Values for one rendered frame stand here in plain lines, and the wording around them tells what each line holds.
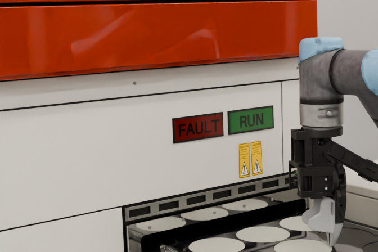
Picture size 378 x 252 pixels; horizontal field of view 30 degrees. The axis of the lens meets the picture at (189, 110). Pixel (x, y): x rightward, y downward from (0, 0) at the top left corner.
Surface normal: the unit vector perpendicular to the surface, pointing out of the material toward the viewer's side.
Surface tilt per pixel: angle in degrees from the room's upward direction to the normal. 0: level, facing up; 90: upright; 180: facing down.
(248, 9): 90
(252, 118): 90
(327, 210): 93
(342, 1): 90
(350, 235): 0
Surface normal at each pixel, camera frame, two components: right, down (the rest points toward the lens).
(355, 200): -0.83, 0.11
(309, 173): 0.14, 0.12
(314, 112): -0.52, 0.12
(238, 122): 0.56, 0.08
